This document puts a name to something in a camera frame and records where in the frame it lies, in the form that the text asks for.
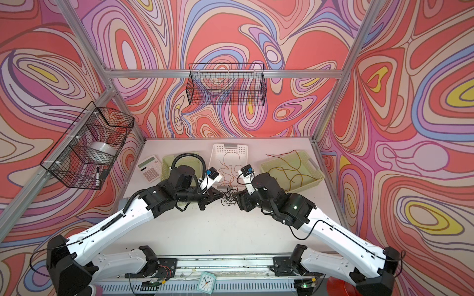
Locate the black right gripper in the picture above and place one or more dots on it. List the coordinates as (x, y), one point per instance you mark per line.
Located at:
(244, 201)

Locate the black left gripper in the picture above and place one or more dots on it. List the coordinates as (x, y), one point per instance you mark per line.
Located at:
(209, 198)

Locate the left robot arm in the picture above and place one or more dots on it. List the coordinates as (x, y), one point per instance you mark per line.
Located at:
(74, 263)

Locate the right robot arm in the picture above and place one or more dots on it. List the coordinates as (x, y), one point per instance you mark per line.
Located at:
(367, 267)

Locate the small green perforated basket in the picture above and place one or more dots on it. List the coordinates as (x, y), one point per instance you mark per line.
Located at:
(189, 161)

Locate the white perforated basket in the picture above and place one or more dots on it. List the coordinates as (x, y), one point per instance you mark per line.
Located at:
(228, 159)

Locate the large green perforated basket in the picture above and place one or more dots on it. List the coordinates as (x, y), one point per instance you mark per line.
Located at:
(294, 171)

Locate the white desk calculator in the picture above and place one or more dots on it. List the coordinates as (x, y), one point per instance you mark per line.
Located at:
(150, 168)

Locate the small green alarm clock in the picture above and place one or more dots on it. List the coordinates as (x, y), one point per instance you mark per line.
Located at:
(206, 283)

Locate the black marker pen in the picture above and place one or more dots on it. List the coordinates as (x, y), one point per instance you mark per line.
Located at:
(97, 179)

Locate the red bucket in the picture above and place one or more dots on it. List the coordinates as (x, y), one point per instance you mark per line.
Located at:
(337, 287)

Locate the black round speaker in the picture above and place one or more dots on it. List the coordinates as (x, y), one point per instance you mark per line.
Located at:
(89, 290)

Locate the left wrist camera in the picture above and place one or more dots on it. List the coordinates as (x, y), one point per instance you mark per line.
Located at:
(212, 176)

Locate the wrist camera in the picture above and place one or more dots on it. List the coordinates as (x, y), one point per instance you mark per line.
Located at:
(212, 176)
(246, 178)

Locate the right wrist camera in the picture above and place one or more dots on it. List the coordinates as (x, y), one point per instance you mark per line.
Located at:
(246, 178)

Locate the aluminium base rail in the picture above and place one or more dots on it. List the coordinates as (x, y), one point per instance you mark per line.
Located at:
(236, 275)

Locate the black wire basket back wall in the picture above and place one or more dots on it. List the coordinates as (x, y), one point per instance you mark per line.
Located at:
(226, 84)

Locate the black wire basket wall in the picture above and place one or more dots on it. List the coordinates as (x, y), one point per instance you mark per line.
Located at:
(69, 163)
(226, 84)

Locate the black wire basket left wall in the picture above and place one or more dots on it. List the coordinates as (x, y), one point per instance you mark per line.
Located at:
(69, 163)

